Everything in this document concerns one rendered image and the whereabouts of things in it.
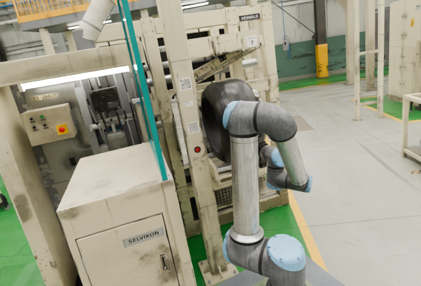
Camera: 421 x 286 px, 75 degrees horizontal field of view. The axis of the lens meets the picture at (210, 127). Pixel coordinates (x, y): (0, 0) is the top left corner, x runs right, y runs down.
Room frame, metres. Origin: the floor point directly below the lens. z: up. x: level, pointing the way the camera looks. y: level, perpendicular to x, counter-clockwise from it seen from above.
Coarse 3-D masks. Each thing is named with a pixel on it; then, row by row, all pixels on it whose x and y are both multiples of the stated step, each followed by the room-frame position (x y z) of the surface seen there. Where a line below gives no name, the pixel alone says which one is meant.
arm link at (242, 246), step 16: (224, 112) 1.03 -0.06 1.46; (240, 112) 0.99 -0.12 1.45; (256, 112) 0.96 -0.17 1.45; (240, 128) 0.99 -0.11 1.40; (256, 128) 0.96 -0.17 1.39; (240, 144) 0.99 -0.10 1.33; (256, 144) 1.00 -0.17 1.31; (240, 160) 0.99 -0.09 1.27; (256, 160) 1.00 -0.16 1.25; (240, 176) 0.99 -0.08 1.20; (256, 176) 1.00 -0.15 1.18; (240, 192) 0.99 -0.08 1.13; (256, 192) 0.99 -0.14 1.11; (240, 208) 0.98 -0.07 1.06; (256, 208) 0.99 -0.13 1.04; (240, 224) 0.98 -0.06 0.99; (256, 224) 0.99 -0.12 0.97; (224, 240) 1.03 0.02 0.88; (240, 240) 0.97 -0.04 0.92; (256, 240) 0.96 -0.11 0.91; (224, 256) 1.01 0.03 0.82; (240, 256) 0.96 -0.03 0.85; (256, 256) 0.93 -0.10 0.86; (256, 272) 0.93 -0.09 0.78
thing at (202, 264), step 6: (204, 264) 1.88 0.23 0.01; (228, 264) 1.84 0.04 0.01; (228, 270) 1.77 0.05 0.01; (234, 270) 1.74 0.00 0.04; (204, 276) 1.76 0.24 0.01; (210, 276) 1.75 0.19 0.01; (216, 276) 1.74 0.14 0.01; (228, 276) 1.72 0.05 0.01; (210, 282) 1.68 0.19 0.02; (216, 282) 1.68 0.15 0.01
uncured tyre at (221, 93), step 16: (224, 80) 1.94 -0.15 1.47; (240, 80) 1.87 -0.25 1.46; (208, 96) 1.82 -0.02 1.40; (224, 96) 1.71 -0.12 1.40; (240, 96) 1.72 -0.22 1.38; (208, 112) 2.15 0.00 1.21; (208, 128) 2.11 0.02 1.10; (224, 128) 1.63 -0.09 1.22; (224, 144) 1.65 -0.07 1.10; (224, 160) 1.75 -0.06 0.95
